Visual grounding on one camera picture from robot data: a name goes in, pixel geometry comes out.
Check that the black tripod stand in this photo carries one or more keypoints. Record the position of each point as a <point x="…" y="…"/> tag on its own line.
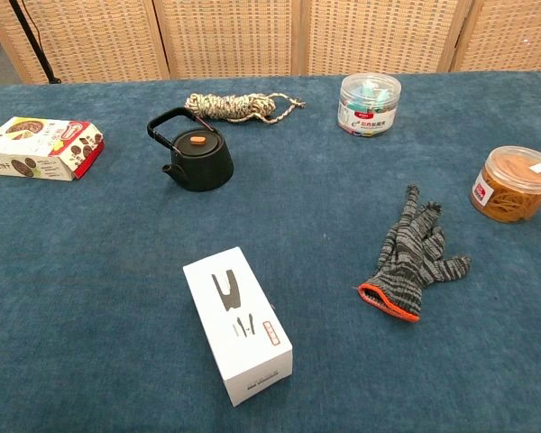
<point x="32" y="43"/>

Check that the chocolate biscuit snack box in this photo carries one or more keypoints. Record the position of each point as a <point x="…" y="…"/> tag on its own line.
<point x="31" y="155"/>

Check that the black cast iron teapot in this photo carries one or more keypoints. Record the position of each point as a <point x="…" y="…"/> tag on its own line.
<point x="203" y="171"/>

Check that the woven wooden folding screen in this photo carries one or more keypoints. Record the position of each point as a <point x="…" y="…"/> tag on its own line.
<point x="234" y="36"/>

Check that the white rectangular carton box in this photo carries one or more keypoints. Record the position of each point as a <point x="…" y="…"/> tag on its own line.
<point x="239" y="325"/>

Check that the black teapot lid orange knob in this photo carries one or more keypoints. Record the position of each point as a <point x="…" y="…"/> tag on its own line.
<point x="197" y="145"/>

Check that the grey striped knit glove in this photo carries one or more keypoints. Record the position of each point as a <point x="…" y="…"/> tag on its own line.
<point x="410" y="261"/>

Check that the blue carpet table cover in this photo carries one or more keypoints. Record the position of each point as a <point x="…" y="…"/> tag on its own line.
<point x="117" y="270"/>

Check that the clear jar of rubber bands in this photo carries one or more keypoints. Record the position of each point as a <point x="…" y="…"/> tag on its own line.
<point x="511" y="189"/>

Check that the clear jar of binder clips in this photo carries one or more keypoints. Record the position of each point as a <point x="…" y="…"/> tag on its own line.
<point x="369" y="113"/>

